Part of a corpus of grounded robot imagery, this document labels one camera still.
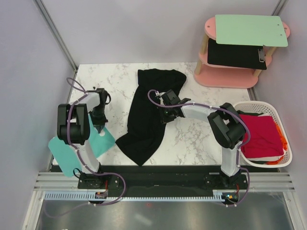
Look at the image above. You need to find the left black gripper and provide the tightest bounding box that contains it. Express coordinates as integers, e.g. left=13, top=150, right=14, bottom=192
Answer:
left=88, top=105, right=108, bottom=134

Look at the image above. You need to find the black t shirt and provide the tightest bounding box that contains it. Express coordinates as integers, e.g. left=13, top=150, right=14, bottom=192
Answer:
left=116, top=69, right=187, bottom=166

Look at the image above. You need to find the teal cutting mat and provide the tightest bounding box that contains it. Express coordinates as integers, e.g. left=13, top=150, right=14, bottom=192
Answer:
left=48, top=115, right=115, bottom=177

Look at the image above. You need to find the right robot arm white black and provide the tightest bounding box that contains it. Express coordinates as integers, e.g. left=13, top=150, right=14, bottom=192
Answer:
left=160, top=102, right=251, bottom=189

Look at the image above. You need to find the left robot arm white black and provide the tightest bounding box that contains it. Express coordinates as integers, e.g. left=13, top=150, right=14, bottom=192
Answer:
left=57, top=88, right=111, bottom=188

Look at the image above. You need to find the pink two-tier shelf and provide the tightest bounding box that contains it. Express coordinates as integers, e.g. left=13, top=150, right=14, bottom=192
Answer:
left=194, top=16, right=290, bottom=89

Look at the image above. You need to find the dark green garment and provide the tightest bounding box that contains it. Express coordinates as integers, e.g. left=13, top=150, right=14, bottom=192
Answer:
left=237, top=110, right=265, bottom=117

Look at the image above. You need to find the white plastic laundry basket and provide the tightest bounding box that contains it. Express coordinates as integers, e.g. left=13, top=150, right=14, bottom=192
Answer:
left=234, top=101, right=293, bottom=168

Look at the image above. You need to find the magenta t shirt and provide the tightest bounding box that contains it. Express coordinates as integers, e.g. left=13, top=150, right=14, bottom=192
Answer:
left=241, top=115, right=284, bottom=161

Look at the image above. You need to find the black clipboard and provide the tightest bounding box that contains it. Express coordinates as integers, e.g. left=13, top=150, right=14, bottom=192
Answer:
left=207, top=39, right=267, bottom=70

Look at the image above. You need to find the orange garment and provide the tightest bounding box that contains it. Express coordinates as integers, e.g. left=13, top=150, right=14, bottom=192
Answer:
left=266, top=123, right=288, bottom=165

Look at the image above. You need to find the green clipboard board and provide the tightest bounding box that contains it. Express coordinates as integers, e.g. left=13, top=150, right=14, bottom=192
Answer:
left=215, top=14, right=288, bottom=47

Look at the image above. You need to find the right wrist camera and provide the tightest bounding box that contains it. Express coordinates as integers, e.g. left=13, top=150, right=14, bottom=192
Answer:
left=159, top=90, right=191, bottom=106

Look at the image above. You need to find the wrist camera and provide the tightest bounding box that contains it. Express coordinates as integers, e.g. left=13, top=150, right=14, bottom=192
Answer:
left=159, top=90, right=191, bottom=106
left=95, top=88, right=111, bottom=105

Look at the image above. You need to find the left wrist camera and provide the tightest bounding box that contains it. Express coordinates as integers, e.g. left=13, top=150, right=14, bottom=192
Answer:
left=95, top=88, right=111, bottom=105

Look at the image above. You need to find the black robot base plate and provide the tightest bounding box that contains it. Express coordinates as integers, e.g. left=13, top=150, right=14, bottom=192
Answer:
left=78, top=165, right=248, bottom=196

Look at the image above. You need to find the white slotted cable duct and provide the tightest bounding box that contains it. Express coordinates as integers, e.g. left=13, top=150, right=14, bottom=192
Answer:
left=44, top=191, right=225, bottom=202

